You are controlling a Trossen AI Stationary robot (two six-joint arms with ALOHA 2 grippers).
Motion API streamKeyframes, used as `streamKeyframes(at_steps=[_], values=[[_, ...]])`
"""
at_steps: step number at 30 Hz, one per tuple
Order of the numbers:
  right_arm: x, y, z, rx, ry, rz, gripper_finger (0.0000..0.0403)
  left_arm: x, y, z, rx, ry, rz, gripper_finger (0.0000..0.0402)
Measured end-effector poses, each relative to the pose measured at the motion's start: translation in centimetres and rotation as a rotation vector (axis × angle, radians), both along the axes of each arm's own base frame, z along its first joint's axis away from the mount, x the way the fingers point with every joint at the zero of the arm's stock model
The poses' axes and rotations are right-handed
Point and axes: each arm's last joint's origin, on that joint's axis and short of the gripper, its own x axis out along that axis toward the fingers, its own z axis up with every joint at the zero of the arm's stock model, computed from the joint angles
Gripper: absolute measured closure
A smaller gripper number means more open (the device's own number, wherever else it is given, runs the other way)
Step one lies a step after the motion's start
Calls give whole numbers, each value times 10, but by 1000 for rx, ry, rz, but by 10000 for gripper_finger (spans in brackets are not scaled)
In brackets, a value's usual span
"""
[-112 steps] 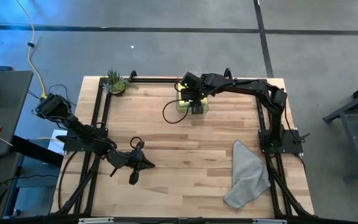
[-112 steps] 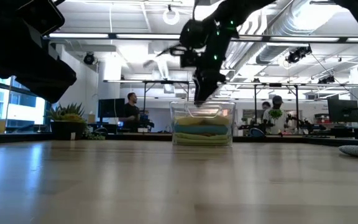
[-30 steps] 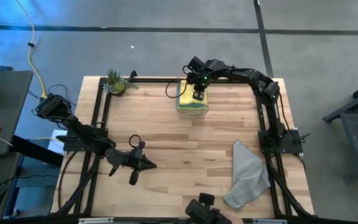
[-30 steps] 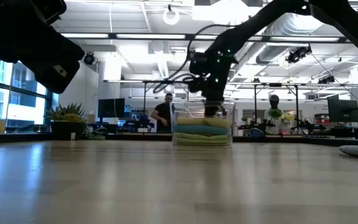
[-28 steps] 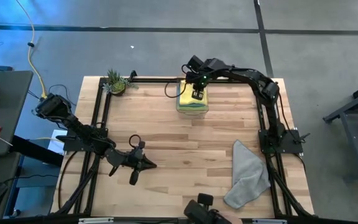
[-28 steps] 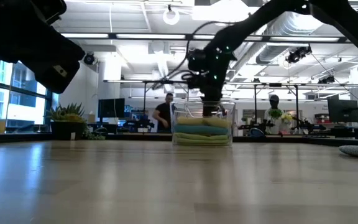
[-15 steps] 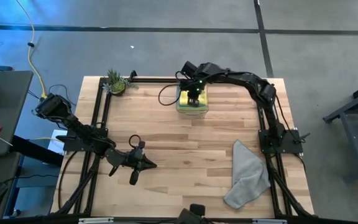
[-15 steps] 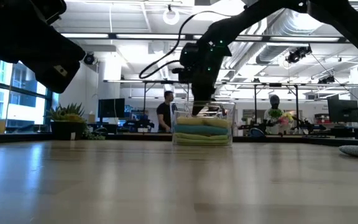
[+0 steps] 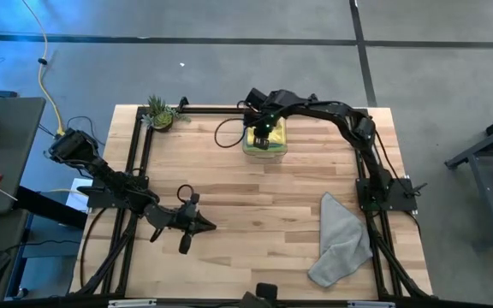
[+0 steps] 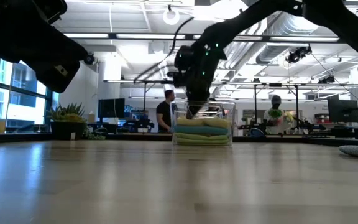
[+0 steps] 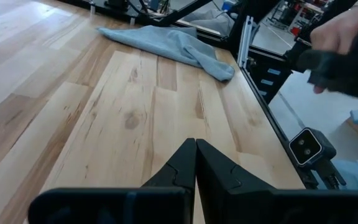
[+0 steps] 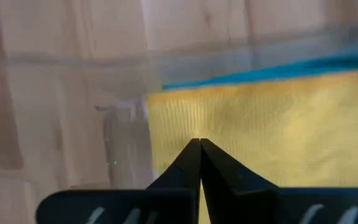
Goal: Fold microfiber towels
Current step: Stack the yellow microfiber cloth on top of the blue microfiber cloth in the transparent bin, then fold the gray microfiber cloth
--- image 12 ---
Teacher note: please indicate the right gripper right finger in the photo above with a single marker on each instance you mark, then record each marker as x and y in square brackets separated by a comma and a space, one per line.
[228, 186]

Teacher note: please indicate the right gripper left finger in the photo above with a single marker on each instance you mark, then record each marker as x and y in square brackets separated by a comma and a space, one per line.
[185, 174]

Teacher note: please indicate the yellow microfiber towel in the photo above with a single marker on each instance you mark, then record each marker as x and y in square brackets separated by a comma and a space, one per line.
[275, 130]

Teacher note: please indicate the teal microfiber towel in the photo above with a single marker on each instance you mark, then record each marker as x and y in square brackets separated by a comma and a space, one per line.
[291, 71]

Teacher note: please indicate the clear plastic bin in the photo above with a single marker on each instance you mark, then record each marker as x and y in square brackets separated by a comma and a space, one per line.
[120, 77]

